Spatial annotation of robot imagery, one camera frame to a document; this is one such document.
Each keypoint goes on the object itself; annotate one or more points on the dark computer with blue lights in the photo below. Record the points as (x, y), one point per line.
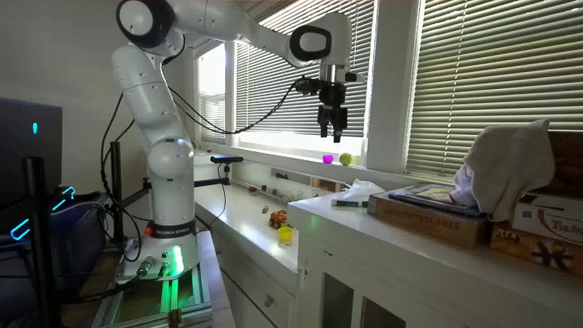
(73, 243)

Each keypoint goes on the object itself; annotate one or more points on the aluminium robot base platform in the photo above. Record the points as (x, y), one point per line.
(146, 303)

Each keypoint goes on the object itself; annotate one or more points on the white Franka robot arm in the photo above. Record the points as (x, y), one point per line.
(169, 183)

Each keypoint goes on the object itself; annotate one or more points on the small orange toy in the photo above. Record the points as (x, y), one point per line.
(277, 217)

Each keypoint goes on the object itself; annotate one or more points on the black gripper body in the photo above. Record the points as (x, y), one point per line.
(332, 101)

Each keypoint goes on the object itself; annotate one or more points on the crumpled white paper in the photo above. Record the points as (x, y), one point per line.
(359, 192)

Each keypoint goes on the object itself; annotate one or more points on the flat brown cardboard box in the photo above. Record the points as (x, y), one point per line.
(425, 223)

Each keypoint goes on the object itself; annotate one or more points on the blue-edged flat book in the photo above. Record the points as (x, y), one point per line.
(437, 199)

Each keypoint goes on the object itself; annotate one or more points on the dark brown box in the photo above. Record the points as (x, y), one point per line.
(568, 161)

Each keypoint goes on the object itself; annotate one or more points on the small yellow cup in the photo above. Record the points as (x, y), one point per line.
(284, 236)

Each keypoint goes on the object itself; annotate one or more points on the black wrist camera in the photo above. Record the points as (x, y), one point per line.
(306, 86)

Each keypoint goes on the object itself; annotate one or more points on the low white drawer counter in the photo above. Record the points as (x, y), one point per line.
(248, 256)

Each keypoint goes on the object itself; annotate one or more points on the black vertical stand pole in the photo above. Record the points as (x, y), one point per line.
(115, 188)

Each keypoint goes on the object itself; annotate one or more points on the orange patterned box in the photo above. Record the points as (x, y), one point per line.
(538, 250)

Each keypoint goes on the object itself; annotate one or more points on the green pen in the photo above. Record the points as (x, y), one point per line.
(348, 203)

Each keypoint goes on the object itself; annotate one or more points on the wide white window blind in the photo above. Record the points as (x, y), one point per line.
(485, 73)

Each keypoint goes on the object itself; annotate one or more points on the white cloth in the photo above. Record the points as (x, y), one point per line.
(510, 166)

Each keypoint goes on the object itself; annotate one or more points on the black camera on stand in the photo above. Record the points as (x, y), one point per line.
(226, 159)

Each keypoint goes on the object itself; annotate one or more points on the narrow white window blind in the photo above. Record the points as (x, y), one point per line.
(273, 115)

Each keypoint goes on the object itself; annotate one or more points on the white box with red print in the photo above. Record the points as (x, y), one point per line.
(548, 221)

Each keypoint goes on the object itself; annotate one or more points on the tall white cabinet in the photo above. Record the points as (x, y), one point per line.
(425, 285)

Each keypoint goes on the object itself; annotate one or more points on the black thick post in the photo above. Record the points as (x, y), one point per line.
(38, 243)

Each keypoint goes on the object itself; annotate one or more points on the dark computer monitor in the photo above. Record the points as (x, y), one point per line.
(29, 152)

